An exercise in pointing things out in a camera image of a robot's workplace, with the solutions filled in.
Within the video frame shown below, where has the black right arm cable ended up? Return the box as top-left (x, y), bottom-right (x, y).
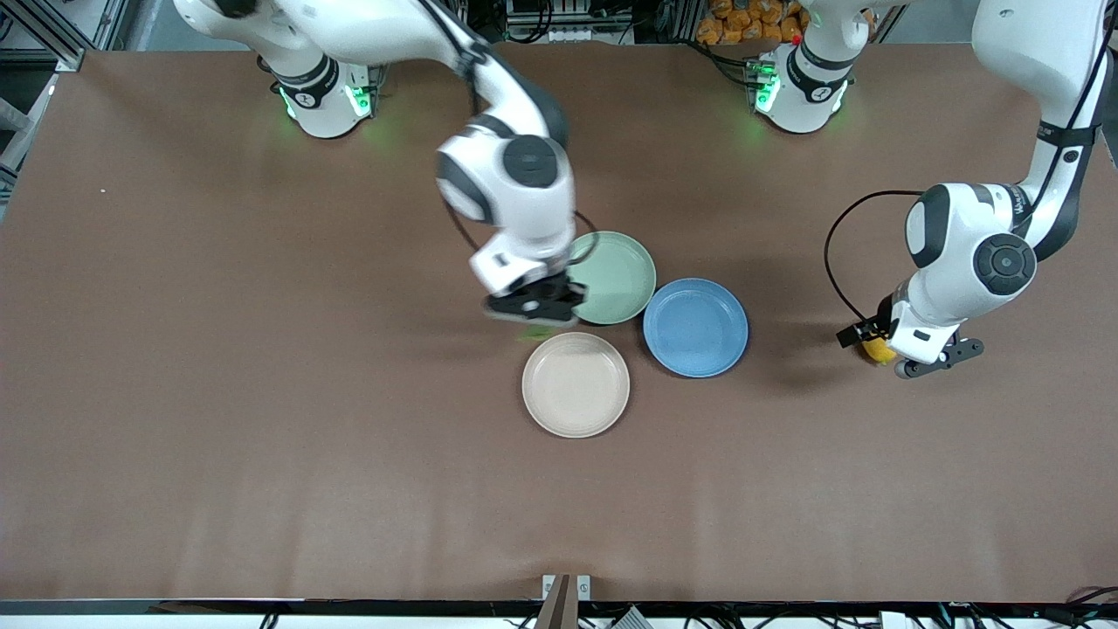
top-left (572, 210), bottom-right (602, 267)

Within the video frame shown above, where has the metal table edge bracket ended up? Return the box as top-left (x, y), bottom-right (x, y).
top-left (542, 574), bottom-right (592, 604)

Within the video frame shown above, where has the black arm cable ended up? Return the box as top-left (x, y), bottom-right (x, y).
top-left (572, 210), bottom-right (602, 267)
top-left (824, 190), bottom-right (927, 326)

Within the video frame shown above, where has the blue round plate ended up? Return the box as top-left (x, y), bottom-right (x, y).
top-left (643, 278), bottom-right (749, 378)

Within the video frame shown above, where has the orange toy pile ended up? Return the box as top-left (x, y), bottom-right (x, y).
top-left (696, 0), bottom-right (806, 46)

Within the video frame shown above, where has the beige round plate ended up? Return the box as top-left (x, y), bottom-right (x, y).
top-left (521, 332), bottom-right (631, 439)

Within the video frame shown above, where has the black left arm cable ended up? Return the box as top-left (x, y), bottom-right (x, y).
top-left (824, 190), bottom-right (927, 326)

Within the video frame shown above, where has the mint green round plate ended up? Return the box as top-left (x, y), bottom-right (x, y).
top-left (566, 231), bottom-right (657, 326)

